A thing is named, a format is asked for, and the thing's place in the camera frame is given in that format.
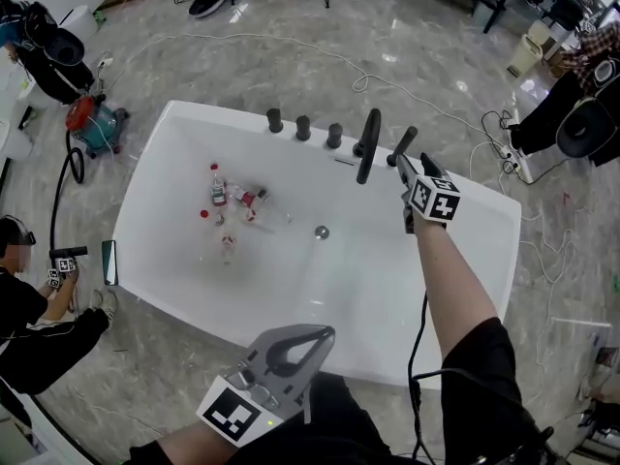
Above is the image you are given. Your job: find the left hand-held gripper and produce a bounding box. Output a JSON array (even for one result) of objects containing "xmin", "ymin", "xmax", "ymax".
[{"xmin": 196, "ymin": 324, "xmax": 336, "ymax": 449}]

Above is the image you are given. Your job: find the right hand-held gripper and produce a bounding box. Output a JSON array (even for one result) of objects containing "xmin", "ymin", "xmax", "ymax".
[{"xmin": 396, "ymin": 151, "xmax": 462, "ymax": 235}]

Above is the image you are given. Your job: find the black cylindrical handle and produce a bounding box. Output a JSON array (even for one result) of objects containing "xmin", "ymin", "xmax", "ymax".
[{"xmin": 386, "ymin": 126, "xmax": 419, "ymax": 169}]

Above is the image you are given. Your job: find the person's right forearm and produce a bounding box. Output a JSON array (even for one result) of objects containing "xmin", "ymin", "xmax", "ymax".
[{"xmin": 413, "ymin": 218, "xmax": 501, "ymax": 358}]

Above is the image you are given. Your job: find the person's left forearm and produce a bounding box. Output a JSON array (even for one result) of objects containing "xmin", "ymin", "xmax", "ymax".
[{"xmin": 155, "ymin": 418, "xmax": 246, "ymax": 465}]

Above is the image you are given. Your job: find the white bathtub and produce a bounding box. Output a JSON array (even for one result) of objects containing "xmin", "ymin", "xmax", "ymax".
[{"xmin": 111, "ymin": 98, "xmax": 523, "ymax": 389}]

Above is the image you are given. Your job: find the black curved faucet spout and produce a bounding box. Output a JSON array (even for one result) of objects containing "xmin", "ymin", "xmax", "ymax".
[{"xmin": 352, "ymin": 108, "xmax": 383, "ymax": 185}]

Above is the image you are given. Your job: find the person's black shirt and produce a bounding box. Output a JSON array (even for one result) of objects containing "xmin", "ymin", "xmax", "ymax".
[{"xmin": 128, "ymin": 315, "xmax": 556, "ymax": 465}]

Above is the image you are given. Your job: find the white power strip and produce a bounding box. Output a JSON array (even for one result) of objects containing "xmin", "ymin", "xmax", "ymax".
[{"xmin": 497, "ymin": 142, "xmax": 523, "ymax": 173}]

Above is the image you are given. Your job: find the clear plastic bottle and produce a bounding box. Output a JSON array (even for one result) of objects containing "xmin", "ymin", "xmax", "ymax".
[
  {"xmin": 255, "ymin": 209, "xmax": 295, "ymax": 235},
  {"xmin": 219, "ymin": 231, "xmax": 240, "ymax": 267}
]

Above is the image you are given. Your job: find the red label bottle black cap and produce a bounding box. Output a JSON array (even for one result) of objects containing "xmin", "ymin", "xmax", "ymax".
[{"xmin": 232, "ymin": 186, "xmax": 269, "ymax": 211}]

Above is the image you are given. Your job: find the black shelf table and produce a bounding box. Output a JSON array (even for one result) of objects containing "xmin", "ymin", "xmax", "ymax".
[{"xmin": 396, "ymin": 0, "xmax": 515, "ymax": 34}]

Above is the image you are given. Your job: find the clear bottle red label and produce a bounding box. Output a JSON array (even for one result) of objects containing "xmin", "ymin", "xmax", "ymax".
[{"xmin": 208, "ymin": 161, "xmax": 230, "ymax": 208}]

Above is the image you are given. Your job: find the black smartphone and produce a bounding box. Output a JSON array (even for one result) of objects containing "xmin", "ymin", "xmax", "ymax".
[{"xmin": 101, "ymin": 239, "xmax": 119, "ymax": 288}]

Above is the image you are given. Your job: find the white flat strip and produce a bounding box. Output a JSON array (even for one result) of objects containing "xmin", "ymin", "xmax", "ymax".
[{"xmin": 550, "ymin": 315, "xmax": 612, "ymax": 331}]

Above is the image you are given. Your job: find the red teal vacuum cleaner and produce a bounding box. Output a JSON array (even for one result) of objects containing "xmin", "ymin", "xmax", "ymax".
[{"xmin": 65, "ymin": 93, "xmax": 131, "ymax": 160}]

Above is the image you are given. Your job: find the white plastic bin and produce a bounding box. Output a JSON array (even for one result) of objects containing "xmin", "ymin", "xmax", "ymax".
[{"xmin": 58, "ymin": 5, "xmax": 99, "ymax": 43}]

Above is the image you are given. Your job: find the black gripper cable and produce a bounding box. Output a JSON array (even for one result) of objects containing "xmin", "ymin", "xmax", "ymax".
[{"xmin": 408, "ymin": 292, "xmax": 445, "ymax": 465}]

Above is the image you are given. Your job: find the white floor cable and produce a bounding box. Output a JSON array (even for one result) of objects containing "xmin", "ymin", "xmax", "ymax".
[{"xmin": 468, "ymin": 140, "xmax": 580, "ymax": 396}]

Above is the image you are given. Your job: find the black vacuum hose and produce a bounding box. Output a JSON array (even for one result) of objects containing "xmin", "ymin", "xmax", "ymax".
[{"xmin": 49, "ymin": 145, "xmax": 89, "ymax": 262}]

